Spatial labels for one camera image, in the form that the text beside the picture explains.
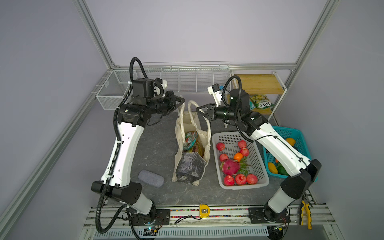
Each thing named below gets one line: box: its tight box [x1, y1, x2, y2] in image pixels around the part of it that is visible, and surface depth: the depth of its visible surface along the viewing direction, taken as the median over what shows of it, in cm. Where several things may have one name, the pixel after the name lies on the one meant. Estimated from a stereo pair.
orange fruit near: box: [233, 152, 244, 162], surface depth 91 cm
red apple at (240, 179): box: [235, 174, 247, 185], surface depth 82 cm
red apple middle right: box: [240, 147, 250, 157], surface depth 93 cm
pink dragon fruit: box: [219, 159, 241, 176], surface depth 84 cm
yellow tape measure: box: [199, 204, 210, 218], surface depth 76 cm
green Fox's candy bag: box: [249, 94, 275, 110], surface depth 103 cm
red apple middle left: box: [219, 153, 229, 162], surface depth 91 cm
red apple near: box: [223, 175, 235, 187], surface depth 82 cm
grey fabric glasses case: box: [138, 170, 165, 188], surface depth 86 cm
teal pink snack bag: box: [182, 131, 198, 152], surface depth 88 cm
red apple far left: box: [216, 142, 226, 151], surface depth 98 cm
